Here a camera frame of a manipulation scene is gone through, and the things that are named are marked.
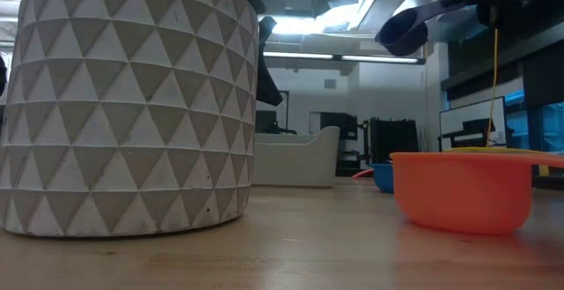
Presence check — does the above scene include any grey plastic basket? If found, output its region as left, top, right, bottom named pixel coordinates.
left=253, top=125, right=341, bottom=189

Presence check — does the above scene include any blue measuring cup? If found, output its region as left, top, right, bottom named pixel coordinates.
left=368, top=162, right=396, bottom=194

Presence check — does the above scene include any orange measuring cup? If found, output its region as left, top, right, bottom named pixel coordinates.
left=390, top=151, right=564, bottom=235

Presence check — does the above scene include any white ceiling light tube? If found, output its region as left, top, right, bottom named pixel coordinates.
left=263, top=51, right=335, bottom=61
left=341, top=55, right=419, bottom=64

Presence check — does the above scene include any black desk monitor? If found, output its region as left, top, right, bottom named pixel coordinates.
left=255, top=89, right=299, bottom=136

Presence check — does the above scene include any grey ceiling box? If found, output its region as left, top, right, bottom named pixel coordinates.
left=284, top=0, right=315, bottom=17

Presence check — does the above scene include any black equipment stand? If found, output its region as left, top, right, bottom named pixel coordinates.
left=320, top=112, right=370, bottom=177

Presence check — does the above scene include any black equipment rack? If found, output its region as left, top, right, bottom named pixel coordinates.
left=369, top=116, right=419, bottom=164

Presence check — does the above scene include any white geometric concrete planter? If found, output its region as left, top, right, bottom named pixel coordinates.
left=0, top=0, right=260, bottom=239

